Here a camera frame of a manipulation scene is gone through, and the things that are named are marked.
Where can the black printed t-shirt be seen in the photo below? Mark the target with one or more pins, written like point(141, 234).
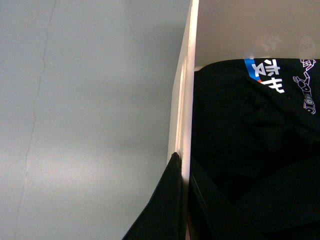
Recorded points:
point(256, 133)

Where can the beige plastic laundry hamper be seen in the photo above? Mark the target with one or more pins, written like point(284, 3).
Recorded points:
point(225, 30)

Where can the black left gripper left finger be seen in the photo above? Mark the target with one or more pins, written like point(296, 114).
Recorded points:
point(161, 217)

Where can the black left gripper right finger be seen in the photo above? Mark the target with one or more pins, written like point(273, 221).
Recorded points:
point(213, 215)

